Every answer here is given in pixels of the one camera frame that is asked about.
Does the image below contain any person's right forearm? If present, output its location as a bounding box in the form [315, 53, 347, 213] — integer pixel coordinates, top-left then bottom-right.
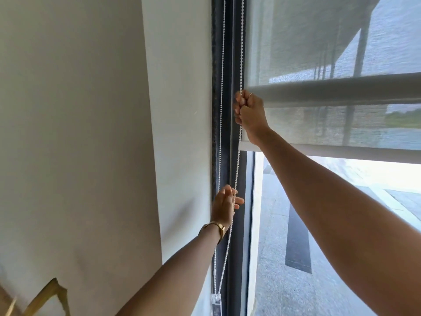
[252, 126, 421, 316]

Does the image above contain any person's right hand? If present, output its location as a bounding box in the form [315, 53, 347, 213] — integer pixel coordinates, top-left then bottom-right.
[234, 90, 271, 146]

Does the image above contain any dark window frame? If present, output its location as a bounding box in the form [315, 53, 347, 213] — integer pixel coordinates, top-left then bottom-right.
[211, 0, 256, 316]

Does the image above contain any grey roller blind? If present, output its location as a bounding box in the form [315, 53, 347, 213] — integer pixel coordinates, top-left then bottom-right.
[244, 0, 421, 108]
[238, 103, 421, 164]

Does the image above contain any gold metal frame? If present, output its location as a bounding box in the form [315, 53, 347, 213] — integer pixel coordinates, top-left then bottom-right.
[0, 278, 71, 316]

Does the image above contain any person's left forearm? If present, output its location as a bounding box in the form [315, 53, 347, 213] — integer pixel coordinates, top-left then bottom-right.
[115, 226, 221, 316]

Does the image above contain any person's left hand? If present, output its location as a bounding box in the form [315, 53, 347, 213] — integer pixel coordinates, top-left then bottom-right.
[210, 184, 245, 229]

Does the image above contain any gold bracelet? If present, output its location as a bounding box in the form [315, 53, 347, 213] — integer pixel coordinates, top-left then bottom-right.
[198, 221, 227, 245]

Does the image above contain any clear plastic chain tensioner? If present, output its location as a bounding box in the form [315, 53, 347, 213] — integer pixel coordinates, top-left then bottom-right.
[210, 292, 223, 316]

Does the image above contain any white bead chain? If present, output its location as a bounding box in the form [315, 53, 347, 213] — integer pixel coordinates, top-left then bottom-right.
[213, 0, 246, 296]

